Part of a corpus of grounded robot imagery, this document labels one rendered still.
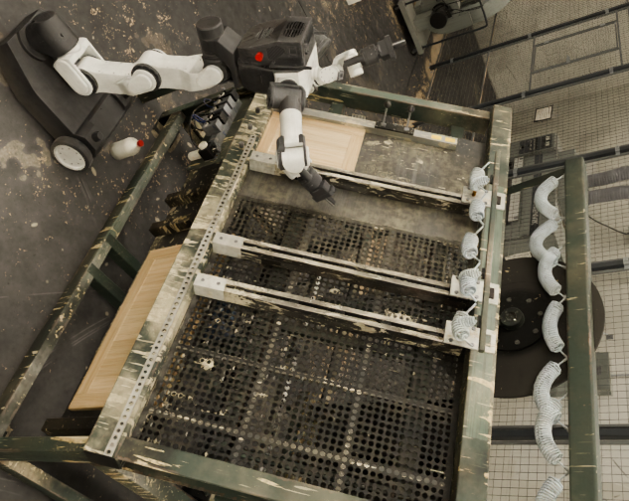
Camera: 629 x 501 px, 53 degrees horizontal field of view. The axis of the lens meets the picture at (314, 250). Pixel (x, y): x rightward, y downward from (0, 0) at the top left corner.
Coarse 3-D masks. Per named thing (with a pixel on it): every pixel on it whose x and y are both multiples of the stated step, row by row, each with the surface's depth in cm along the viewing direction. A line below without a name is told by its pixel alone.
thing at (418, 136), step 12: (324, 120) 326; (336, 120) 325; (348, 120) 325; (360, 120) 325; (372, 132) 325; (384, 132) 323; (396, 132) 321; (420, 132) 322; (432, 144) 322; (444, 144) 320; (456, 144) 318
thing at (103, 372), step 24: (144, 264) 321; (168, 264) 310; (216, 264) 289; (144, 288) 306; (120, 312) 302; (144, 312) 293; (120, 336) 289; (96, 360) 285; (120, 360) 277; (96, 384) 274; (168, 384) 250; (72, 408) 271; (96, 408) 263
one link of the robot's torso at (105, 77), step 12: (84, 60) 303; (96, 60) 304; (84, 72) 298; (96, 72) 298; (108, 72) 298; (120, 72) 297; (144, 72) 286; (96, 84) 302; (108, 84) 302; (120, 84) 297; (132, 84) 292; (144, 84) 290
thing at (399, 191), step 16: (256, 160) 298; (272, 160) 299; (336, 176) 294; (352, 176) 297; (368, 176) 296; (480, 176) 277; (368, 192) 297; (384, 192) 294; (400, 192) 292; (416, 192) 291; (432, 192) 292; (448, 192) 292; (464, 192) 288; (480, 192) 288; (432, 208) 295; (448, 208) 292; (464, 208) 290; (496, 208) 283
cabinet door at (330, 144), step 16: (272, 128) 321; (304, 128) 323; (320, 128) 323; (336, 128) 324; (352, 128) 324; (272, 144) 314; (320, 144) 316; (336, 144) 316; (352, 144) 317; (320, 160) 309; (336, 160) 309; (352, 160) 309
